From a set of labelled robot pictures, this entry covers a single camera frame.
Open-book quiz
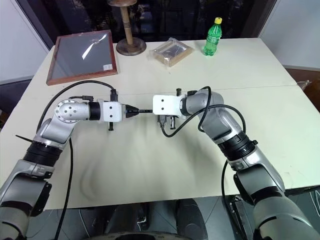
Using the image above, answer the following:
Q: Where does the black marker pen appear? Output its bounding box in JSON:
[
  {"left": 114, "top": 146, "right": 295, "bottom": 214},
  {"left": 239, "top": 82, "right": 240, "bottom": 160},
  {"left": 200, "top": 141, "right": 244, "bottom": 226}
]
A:
[{"left": 126, "top": 107, "right": 154, "bottom": 115}]

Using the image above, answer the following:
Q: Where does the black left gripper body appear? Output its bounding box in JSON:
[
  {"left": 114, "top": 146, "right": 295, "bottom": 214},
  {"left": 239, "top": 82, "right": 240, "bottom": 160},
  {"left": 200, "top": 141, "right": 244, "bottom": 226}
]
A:
[{"left": 108, "top": 89, "right": 120, "bottom": 133}]

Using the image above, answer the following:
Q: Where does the plastic-wrapped small wooden frame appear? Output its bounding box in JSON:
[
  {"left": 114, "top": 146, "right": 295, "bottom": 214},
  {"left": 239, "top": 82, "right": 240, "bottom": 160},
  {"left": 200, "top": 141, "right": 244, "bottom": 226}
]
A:
[{"left": 147, "top": 37, "right": 196, "bottom": 68}]

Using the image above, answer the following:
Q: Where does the wooden stand with round base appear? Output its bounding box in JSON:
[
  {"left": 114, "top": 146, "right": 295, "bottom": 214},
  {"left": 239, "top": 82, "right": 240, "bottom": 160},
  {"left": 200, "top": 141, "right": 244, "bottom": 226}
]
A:
[{"left": 107, "top": 0, "right": 147, "bottom": 56}]

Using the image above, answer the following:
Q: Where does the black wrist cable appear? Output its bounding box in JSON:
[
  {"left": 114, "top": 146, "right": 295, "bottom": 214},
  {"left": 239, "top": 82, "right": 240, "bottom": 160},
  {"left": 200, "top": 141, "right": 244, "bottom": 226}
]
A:
[
  {"left": 156, "top": 85, "right": 248, "bottom": 139},
  {"left": 36, "top": 80, "right": 117, "bottom": 133}
]

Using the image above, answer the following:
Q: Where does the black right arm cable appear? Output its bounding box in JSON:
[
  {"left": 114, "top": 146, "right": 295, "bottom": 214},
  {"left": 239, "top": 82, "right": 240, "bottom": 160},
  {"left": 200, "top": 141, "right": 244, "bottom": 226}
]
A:
[{"left": 220, "top": 159, "right": 230, "bottom": 201}]

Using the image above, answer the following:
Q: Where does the black flat panel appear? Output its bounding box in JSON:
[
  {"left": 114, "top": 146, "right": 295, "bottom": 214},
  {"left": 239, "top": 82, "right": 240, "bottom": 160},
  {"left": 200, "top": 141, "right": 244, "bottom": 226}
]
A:
[{"left": 223, "top": 194, "right": 254, "bottom": 240}]

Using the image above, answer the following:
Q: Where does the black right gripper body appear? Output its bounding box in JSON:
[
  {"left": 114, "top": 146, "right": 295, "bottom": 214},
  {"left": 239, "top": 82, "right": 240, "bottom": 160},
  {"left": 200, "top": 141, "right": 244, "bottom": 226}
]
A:
[{"left": 168, "top": 87, "right": 183, "bottom": 130}]

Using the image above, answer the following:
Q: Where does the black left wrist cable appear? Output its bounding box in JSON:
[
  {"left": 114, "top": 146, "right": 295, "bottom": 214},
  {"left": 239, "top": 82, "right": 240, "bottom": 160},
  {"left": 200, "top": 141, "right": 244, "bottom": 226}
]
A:
[{"left": 36, "top": 80, "right": 117, "bottom": 133}]

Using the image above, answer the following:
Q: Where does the green bottle with yellow cap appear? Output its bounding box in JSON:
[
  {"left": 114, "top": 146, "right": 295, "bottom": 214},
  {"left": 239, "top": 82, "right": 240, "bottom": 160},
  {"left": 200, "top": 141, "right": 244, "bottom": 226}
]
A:
[{"left": 202, "top": 16, "right": 223, "bottom": 57}]

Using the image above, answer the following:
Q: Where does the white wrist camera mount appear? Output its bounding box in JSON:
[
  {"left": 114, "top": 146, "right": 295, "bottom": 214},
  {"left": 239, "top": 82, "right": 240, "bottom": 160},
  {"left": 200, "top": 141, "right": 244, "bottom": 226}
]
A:
[
  {"left": 152, "top": 94, "right": 184, "bottom": 118},
  {"left": 99, "top": 100, "right": 125, "bottom": 124}
]

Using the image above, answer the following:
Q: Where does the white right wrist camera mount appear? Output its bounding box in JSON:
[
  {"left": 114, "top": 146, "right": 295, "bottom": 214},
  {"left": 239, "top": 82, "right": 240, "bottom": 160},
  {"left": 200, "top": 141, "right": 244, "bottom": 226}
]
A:
[{"left": 152, "top": 94, "right": 184, "bottom": 118}]

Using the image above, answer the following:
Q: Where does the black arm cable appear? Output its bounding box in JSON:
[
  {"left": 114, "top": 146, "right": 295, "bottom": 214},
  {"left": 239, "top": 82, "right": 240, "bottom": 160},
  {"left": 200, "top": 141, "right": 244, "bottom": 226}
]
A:
[
  {"left": 220, "top": 159, "right": 230, "bottom": 201},
  {"left": 54, "top": 138, "right": 75, "bottom": 240}
]

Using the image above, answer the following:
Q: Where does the wooden picture frame with glass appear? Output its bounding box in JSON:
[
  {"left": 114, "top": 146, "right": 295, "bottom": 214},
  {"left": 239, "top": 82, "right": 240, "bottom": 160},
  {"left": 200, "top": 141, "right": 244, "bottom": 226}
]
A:
[{"left": 46, "top": 29, "right": 120, "bottom": 87}]

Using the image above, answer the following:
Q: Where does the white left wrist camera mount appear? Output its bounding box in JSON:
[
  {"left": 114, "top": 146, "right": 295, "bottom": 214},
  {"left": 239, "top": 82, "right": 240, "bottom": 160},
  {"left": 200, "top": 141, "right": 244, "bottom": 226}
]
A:
[{"left": 99, "top": 100, "right": 125, "bottom": 124}]

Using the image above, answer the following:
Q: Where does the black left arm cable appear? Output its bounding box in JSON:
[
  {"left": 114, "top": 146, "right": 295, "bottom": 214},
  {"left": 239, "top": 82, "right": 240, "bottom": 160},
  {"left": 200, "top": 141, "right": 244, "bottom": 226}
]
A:
[{"left": 54, "top": 138, "right": 75, "bottom": 240}]

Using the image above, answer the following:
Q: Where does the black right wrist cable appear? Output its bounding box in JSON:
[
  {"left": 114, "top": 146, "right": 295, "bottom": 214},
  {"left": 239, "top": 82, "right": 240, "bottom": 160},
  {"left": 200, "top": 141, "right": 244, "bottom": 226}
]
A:
[{"left": 156, "top": 85, "right": 248, "bottom": 139}]

